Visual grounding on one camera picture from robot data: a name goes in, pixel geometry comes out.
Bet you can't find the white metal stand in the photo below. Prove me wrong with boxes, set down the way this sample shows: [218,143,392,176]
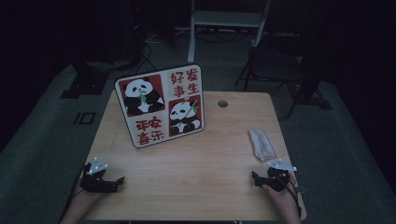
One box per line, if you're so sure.
[186,0,273,64]

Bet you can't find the black stand base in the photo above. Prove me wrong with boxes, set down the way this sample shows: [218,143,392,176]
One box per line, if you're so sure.
[60,60,110,100]

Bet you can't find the dark equipment rack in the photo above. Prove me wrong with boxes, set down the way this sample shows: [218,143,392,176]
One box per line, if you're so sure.
[122,0,148,64]

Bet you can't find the person's left hand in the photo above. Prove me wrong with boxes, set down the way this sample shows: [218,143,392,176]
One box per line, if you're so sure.
[69,183,106,214]

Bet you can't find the panda picture board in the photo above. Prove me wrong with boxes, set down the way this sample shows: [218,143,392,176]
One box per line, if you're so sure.
[113,63,206,149]

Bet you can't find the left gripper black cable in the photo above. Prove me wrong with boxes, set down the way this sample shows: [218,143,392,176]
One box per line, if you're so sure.
[59,162,88,223]

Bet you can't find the black floor cables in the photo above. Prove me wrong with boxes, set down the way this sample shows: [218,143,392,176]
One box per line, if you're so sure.
[134,43,160,76]

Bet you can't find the black folding chair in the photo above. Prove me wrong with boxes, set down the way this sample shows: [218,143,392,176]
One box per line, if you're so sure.
[234,36,307,94]

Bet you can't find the black cables under stand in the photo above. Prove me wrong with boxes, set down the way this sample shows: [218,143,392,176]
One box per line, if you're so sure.
[193,28,250,45]

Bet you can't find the person's right hand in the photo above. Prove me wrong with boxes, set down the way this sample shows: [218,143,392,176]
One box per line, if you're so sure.
[262,174,303,217]

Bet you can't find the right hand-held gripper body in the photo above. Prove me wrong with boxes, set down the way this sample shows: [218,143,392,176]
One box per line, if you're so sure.
[263,159,298,192]

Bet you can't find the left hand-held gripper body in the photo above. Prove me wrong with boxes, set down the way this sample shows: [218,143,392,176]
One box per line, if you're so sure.
[79,157,110,194]

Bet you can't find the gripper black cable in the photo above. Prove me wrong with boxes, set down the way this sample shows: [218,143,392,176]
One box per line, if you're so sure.
[278,172,304,218]
[59,162,88,223]

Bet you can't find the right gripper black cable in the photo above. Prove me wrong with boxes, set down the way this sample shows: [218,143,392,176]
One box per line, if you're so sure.
[278,172,304,218]

